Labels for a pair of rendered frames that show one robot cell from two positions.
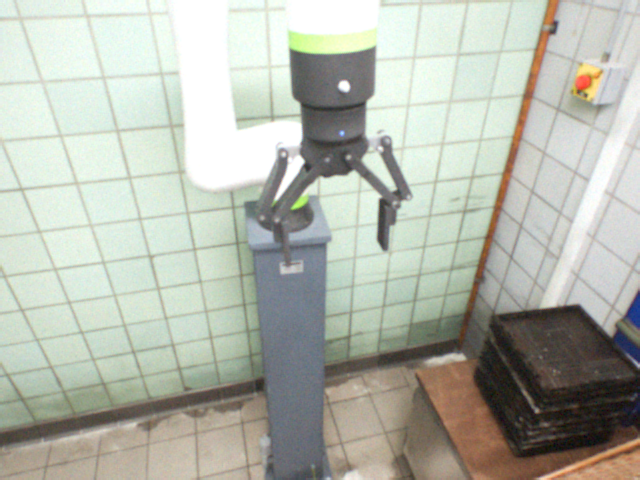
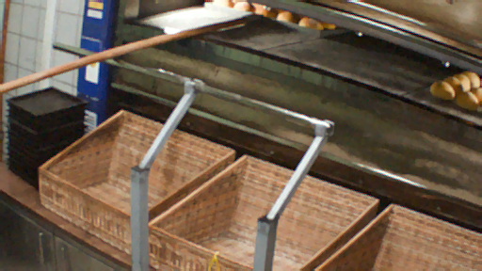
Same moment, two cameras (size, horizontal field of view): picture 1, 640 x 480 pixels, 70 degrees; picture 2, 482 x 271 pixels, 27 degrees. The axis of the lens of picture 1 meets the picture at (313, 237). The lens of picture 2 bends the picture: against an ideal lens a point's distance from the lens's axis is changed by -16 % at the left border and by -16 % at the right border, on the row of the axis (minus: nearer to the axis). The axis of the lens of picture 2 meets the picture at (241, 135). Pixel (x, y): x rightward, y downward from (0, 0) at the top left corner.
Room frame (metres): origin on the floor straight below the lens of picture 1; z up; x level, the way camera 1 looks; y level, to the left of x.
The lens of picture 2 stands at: (-2.77, 1.05, 2.15)
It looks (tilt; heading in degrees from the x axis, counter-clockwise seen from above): 19 degrees down; 323
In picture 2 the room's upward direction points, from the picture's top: 4 degrees clockwise
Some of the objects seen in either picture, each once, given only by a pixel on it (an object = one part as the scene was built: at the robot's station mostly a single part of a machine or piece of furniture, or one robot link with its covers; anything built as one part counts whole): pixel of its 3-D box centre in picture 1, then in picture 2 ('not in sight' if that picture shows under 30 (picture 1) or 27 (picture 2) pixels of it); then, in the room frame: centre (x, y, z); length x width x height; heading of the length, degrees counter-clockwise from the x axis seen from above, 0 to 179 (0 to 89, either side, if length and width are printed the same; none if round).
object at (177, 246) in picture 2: not in sight; (263, 236); (-0.23, -0.96, 0.72); 0.56 x 0.49 x 0.28; 15
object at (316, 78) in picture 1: (331, 71); not in sight; (0.51, -0.02, 1.70); 0.12 x 0.09 x 0.06; 12
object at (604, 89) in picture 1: (596, 81); not in sight; (1.30, -0.80, 1.46); 0.10 x 0.07 x 0.10; 14
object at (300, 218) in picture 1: (282, 196); not in sight; (1.05, 0.08, 1.23); 0.26 x 0.15 x 0.06; 11
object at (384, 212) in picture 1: (383, 224); not in sight; (0.51, -0.10, 1.50); 0.03 x 0.01 x 0.07; 12
